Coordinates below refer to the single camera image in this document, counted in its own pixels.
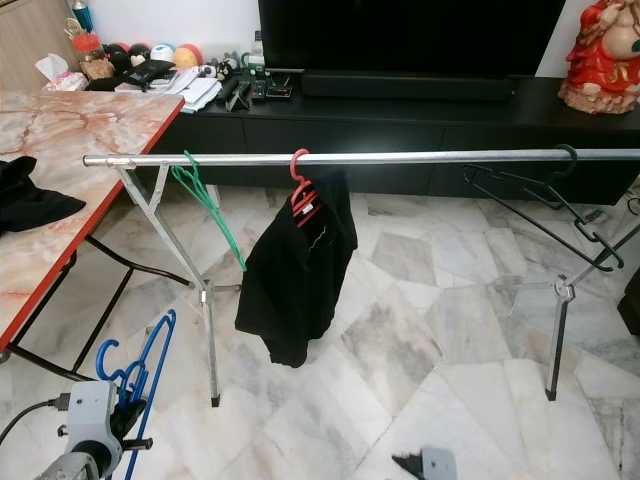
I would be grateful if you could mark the black printed shirt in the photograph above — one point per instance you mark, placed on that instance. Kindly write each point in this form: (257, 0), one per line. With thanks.
(300, 290)

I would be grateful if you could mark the blue bottle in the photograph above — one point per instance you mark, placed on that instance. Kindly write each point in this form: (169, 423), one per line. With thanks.
(80, 16)

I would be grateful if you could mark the green plastic hanger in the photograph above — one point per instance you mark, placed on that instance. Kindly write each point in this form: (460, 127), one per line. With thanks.
(190, 160)

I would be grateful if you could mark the black and red ball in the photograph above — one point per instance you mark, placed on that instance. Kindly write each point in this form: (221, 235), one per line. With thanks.
(139, 54)
(116, 55)

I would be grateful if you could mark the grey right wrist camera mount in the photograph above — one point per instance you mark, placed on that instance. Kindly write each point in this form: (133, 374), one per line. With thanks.
(440, 465)

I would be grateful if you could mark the blue plastic hanger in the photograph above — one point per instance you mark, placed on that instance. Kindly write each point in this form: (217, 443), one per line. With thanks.
(102, 362)

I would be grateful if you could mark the black remote control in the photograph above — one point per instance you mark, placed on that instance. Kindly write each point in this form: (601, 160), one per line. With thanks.
(229, 92)
(258, 90)
(241, 95)

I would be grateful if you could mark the red laughing buddha statue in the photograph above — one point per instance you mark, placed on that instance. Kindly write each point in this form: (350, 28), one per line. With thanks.
(600, 70)

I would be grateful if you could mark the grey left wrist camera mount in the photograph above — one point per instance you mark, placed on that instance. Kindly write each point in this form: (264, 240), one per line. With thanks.
(90, 420)

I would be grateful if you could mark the black pouch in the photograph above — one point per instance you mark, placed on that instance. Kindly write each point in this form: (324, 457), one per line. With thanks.
(148, 74)

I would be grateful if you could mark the black soundbar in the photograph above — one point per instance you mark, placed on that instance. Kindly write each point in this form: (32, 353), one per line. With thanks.
(405, 85)

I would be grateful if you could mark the pink tissue box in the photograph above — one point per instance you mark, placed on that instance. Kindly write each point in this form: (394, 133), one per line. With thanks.
(60, 78)

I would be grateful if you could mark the red plastic hanger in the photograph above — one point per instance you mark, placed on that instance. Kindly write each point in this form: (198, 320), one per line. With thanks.
(302, 200)

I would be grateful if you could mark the black plastic hanger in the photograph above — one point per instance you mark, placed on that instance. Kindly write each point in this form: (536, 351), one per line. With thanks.
(574, 160)

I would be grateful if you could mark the silver metal clothes rack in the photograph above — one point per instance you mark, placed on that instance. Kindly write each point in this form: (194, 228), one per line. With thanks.
(410, 157)

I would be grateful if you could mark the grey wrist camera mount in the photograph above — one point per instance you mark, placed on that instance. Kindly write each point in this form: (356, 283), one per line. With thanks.
(90, 420)
(440, 465)

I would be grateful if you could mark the white paper stack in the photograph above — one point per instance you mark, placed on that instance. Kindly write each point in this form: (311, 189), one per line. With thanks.
(196, 90)

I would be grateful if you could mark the black low tv console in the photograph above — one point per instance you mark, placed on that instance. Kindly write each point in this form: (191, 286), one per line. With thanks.
(410, 125)

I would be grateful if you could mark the brown snack basket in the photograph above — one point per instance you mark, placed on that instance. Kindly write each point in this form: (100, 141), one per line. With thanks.
(98, 70)

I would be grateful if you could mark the black flat television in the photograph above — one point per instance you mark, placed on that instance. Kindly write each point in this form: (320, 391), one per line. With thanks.
(410, 35)

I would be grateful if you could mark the white and teal ball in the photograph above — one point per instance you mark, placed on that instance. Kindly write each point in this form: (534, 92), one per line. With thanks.
(162, 54)

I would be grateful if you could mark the red and yellow ball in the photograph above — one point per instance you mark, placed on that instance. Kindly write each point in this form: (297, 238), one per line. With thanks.
(188, 57)

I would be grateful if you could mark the black white plush toy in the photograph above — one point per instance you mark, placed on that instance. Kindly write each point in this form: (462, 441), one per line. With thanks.
(224, 69)

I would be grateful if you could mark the red lid jar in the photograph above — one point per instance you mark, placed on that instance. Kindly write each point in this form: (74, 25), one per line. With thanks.
(86, 46)

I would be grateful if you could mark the marble table red edge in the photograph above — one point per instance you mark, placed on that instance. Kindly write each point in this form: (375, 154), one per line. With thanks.
(80, 140)

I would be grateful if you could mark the plain black shirt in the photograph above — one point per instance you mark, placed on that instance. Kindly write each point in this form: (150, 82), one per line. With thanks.
(25, 200)

